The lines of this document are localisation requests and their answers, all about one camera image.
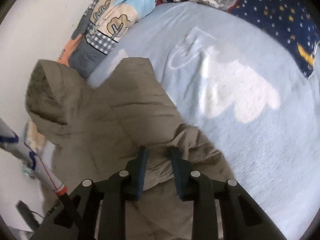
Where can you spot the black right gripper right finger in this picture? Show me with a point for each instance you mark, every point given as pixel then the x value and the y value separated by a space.
pixel 193 186

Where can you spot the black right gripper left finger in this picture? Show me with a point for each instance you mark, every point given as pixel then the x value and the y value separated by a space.
pixel 125 185

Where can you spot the olive green padded jacket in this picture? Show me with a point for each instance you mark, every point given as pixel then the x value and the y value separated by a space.
pixel 96 131

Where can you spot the light blue fleece bed blanket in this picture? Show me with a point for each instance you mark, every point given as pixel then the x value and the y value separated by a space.
pixel 245 92

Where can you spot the patchwork cartoon quilt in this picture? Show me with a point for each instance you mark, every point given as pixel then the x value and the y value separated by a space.
pixel 100 29

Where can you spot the navy star pattern pillow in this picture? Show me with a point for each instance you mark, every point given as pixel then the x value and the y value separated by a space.
pixel 287 21

